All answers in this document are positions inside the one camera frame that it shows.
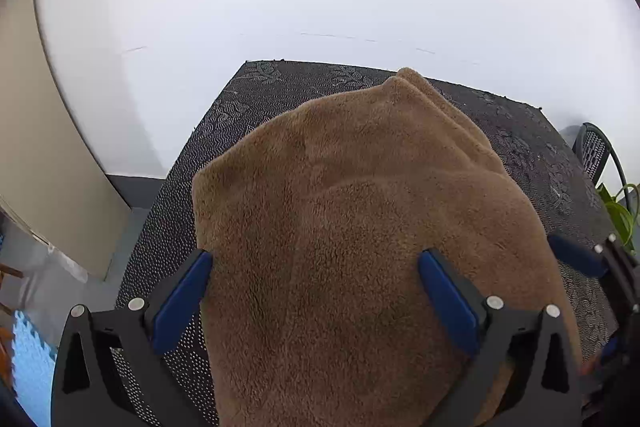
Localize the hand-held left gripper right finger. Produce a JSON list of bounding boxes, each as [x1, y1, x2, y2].
[[418, 248, 583, 427]]

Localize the black wicker chair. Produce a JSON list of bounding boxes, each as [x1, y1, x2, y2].
[[571, 122, 631, 200]]

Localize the dark patterned tablecloth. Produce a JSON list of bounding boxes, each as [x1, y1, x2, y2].
[[115, 59, 621, 427]]

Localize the brown fleece garment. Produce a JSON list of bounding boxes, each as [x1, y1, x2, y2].
[[191, 67, 583, 427]]

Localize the blue foam floor mat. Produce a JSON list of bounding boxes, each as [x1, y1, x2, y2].
[[10, 309, 58, 427]]

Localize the green felt bag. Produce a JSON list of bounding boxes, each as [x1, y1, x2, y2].
[[597, 183, 640, 253]]

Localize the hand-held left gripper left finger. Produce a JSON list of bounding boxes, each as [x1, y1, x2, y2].
[[50, 249, 216, 427]]

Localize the beige door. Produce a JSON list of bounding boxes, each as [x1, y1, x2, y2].
[[0, 0, 166, 283]]

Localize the wooden chair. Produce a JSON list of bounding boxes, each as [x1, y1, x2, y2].
[[0, 259, 25, 380]]

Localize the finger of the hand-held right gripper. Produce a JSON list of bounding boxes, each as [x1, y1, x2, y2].
[[580, 332, 633, 380], [547, 232, 640, 315]]

